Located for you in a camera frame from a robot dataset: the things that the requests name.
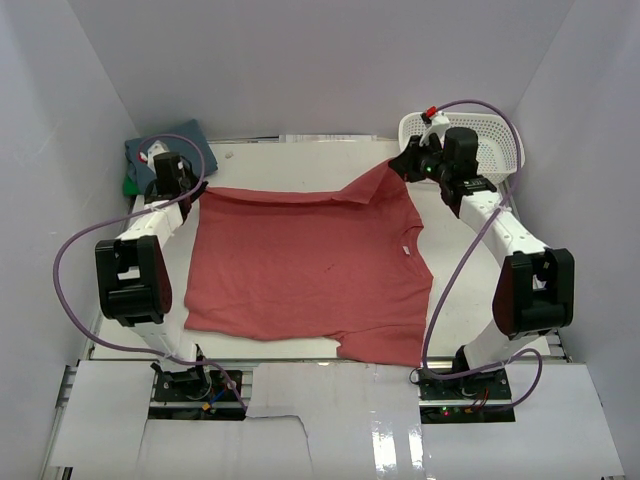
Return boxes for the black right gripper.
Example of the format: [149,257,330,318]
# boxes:
[389,135,452,185]

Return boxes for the red t shirt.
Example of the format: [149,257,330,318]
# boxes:
[184,164,433,367]

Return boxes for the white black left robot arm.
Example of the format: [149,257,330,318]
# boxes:
[95,152,206,360]

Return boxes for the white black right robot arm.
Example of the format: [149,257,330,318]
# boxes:
[388,127,575,399]

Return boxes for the folded blue t shirt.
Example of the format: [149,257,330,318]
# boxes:
[124,119,218,194]

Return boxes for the folded green t shirt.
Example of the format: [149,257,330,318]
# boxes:
[122,175,142,197]

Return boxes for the white perforated plastic basket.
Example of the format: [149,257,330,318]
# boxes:
[398,112,517,186]

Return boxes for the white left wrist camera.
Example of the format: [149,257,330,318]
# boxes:
[138,140,170,170]

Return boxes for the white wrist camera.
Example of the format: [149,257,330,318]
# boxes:
[420,106,451,145]
[138,140,170,170]

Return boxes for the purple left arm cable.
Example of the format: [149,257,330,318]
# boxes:
[52,132,249,411]

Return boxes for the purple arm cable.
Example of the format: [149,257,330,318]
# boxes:
[52,132,249,411]
[410,98,544,414]

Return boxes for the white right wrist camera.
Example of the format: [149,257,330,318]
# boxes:
[420,106,451,145]

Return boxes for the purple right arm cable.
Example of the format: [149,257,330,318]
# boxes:
[410,98,544,414]

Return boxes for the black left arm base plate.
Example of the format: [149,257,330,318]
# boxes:
[148,368,246,421]

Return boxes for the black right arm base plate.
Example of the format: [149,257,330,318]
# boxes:
[409,369,515,425]

